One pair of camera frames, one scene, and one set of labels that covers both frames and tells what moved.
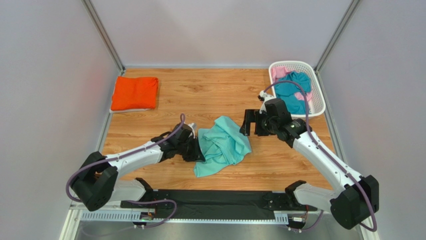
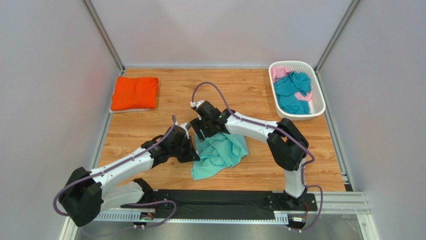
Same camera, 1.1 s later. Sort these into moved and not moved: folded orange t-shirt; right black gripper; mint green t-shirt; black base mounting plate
Moved: right black gripper
Not moved: black base mounting plate; mint green t-shirt; folded orange t-shirt
